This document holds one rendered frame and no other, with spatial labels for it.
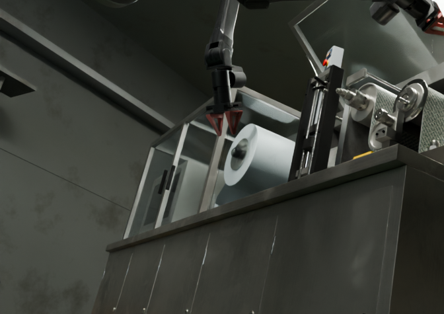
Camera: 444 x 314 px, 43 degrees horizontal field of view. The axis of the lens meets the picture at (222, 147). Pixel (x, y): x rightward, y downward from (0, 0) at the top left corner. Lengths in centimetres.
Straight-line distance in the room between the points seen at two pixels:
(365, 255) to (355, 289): 8
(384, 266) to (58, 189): 377
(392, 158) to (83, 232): 386
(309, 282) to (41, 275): 347
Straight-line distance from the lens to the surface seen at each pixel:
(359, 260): 133
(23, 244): 462
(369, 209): 135
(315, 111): 211
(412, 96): 181
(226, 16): 186
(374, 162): 135
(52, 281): 478
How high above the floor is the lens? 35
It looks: 21 degrees up
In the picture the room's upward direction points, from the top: 14 degrees clockwise
